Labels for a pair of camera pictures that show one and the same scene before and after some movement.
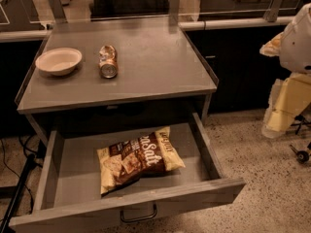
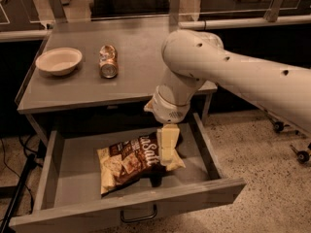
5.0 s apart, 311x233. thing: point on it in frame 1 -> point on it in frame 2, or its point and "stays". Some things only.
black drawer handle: (141, 217) stays
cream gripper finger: (293, 98) -> (168, 137)
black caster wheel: (302, 156) stays
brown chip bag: (126, 161) stays
